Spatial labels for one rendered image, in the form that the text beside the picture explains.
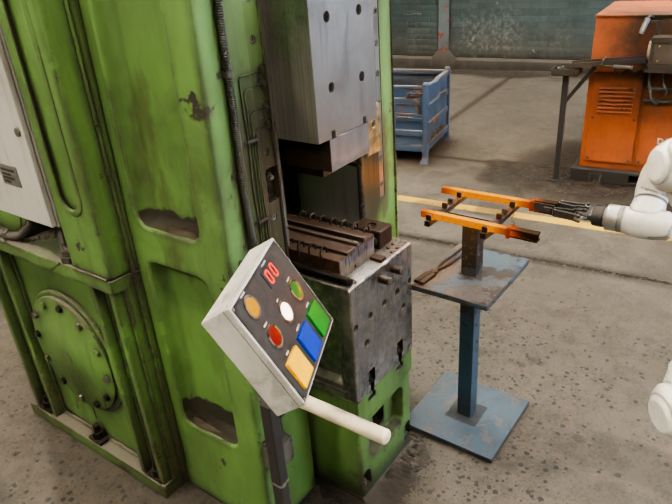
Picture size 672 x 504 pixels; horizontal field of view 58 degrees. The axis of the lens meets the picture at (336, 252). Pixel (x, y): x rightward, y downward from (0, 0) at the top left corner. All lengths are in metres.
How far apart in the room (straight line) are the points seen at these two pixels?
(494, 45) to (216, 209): 8.19
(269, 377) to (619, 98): 4.23
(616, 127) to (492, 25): 4.64
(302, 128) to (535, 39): 7.86
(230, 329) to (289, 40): 0.78
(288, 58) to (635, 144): 3.92
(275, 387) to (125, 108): 0.94
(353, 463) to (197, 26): 1.56
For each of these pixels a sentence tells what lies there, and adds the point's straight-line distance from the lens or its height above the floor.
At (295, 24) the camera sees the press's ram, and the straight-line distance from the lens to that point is 1.66.
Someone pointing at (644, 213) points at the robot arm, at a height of 1.01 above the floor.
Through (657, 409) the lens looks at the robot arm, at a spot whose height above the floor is 0.77.
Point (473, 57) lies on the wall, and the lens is 9.72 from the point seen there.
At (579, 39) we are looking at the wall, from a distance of 9.32.
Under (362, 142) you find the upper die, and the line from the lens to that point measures 1.87.
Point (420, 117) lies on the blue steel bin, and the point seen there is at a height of 0.41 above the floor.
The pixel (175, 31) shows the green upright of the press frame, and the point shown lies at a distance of 1.59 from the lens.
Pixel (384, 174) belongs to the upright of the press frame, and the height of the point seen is 1.07.
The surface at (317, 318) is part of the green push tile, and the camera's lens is 1.55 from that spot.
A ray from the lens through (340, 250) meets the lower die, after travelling 1.92.
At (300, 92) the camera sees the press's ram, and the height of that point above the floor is 1.50.
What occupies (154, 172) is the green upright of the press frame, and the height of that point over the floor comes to 1.28.
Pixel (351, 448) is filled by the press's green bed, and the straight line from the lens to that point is 2.29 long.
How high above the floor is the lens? 1.86
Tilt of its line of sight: 27 degrees down
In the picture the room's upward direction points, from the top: 4 degrees counter-clockwise
